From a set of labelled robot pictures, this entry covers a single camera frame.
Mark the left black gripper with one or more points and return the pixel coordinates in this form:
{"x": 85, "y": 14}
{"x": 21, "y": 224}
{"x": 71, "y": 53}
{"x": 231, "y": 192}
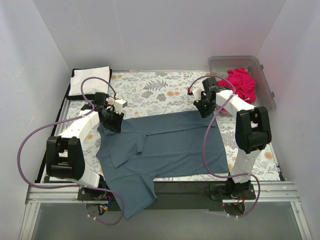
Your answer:
{"x": 111, "y": 120}

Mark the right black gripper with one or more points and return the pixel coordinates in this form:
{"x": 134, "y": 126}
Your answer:
{"x": 204, "y": 107}

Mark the blue-grey t shirt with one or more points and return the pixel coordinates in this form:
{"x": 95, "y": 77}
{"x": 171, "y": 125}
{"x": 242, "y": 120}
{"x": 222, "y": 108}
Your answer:
{"x": 168, "y": 145}

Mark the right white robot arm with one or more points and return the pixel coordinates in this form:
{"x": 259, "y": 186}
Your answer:
{"x": 252, "y": 128}

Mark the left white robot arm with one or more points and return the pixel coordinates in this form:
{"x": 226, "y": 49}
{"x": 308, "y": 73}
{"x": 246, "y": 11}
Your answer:
{"x": 64, "y": 153}

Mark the folded white t shirt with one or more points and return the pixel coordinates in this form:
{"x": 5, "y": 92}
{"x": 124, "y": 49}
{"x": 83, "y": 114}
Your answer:
{"x": 87, "y": 81}

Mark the clear plastic bin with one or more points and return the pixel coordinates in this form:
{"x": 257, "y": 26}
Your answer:
{"x": 219, "y": 65}

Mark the pink t shirt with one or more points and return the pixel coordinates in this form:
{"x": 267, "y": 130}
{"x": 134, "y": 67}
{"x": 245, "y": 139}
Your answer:
{"x": 244, "y": 84}

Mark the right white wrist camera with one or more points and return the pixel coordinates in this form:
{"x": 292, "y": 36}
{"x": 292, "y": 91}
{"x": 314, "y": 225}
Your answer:
{"x": 198, "y": 93}

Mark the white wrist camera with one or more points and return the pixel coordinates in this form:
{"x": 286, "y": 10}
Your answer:
{"x": 198, "y": 93}
{"x": 118, "y": 105}

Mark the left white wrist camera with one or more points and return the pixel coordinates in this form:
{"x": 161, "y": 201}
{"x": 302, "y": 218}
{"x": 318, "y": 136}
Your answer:
{"x": 118, "y": 105}

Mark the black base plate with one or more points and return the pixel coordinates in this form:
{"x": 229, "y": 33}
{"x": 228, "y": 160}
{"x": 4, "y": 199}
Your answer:
{"x": 173, "y": 195}

